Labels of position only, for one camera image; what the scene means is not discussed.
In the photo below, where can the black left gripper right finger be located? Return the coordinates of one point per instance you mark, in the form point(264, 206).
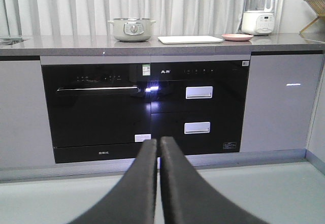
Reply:
point(188, 198)

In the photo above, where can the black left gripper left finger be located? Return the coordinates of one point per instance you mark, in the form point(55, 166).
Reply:
point(133, 198)

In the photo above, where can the cream bear print serving tray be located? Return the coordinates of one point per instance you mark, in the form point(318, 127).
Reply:
point(189, 39)

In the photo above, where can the pink round plate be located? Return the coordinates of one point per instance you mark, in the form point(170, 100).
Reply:
point(237, 37)

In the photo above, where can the black built-in disinfection cabinet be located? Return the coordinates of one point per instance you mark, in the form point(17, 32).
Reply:
point(200, 104)

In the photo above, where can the black built-in dishwasher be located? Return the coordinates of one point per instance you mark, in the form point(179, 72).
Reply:
point(97, 112)

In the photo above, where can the grey cabinet door left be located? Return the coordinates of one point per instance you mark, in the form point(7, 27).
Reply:
point(25, 130)

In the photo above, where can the grey cabinet door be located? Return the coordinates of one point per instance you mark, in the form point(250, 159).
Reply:
point(25, 130)
point(279, 101)

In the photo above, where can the grey cabinet door right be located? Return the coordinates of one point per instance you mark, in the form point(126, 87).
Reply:
point(279, 101)

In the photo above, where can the pale green electric cooking pot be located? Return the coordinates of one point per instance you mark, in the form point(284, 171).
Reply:
point(132, 29)

